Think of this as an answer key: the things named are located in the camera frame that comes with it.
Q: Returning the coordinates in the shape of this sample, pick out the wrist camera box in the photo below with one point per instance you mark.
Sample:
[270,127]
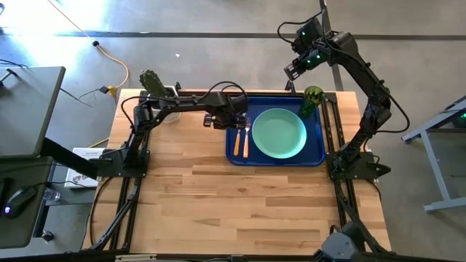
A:
[208,121]
[308,32]

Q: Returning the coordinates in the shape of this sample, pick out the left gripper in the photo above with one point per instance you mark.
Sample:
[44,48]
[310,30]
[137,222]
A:
[225,121]

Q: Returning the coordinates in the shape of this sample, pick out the green faceted cup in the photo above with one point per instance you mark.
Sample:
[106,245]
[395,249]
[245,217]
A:
[311,100]

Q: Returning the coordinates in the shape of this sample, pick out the dark side desk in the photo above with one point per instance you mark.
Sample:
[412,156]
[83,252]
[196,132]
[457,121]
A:
[22,233]

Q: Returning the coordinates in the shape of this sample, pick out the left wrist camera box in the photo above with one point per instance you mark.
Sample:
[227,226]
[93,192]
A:
[208,121]

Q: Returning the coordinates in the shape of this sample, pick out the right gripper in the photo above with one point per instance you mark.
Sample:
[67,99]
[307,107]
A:
[311,60]

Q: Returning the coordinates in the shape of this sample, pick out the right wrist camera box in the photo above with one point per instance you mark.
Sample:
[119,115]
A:
[308,32]

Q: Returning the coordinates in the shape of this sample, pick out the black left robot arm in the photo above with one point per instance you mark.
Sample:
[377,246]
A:
[182,103]

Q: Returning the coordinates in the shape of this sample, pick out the grey rounded device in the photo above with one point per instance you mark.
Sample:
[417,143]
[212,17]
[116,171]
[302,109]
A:
[338,247]

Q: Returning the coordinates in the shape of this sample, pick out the green cactus plant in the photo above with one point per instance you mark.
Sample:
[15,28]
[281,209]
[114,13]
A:
[153,83]

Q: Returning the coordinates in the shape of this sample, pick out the white printed booklet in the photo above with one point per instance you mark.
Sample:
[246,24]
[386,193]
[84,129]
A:
[78,180]

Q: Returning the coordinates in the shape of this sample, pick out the grey metal table frame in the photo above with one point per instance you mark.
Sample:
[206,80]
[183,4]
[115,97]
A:
[433,160]

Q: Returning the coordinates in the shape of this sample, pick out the black aluminium rail frame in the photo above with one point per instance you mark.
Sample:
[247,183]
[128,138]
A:
[342,203]

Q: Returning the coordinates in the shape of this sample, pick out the blue plastic tray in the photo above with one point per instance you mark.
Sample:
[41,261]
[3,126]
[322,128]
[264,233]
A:
[276,163]

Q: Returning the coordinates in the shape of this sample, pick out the black table clamp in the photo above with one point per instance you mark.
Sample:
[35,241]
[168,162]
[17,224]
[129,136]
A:
[290,87]

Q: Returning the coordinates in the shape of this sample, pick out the teal round plate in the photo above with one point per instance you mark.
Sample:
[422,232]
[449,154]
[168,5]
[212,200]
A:
[279,134]

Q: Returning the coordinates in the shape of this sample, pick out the black box green lights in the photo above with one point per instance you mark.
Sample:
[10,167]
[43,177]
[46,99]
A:
[463,117]

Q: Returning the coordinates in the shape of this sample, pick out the black support beam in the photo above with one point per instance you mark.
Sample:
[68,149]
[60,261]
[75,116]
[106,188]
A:
[69,158]

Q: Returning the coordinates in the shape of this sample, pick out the black computer mouse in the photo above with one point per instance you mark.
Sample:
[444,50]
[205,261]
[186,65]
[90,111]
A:
[19,202]

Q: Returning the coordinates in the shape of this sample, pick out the clear water bottle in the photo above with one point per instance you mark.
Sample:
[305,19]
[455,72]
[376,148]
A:
[52,195]

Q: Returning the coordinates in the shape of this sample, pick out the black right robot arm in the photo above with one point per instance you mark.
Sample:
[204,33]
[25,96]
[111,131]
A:
[364,76]

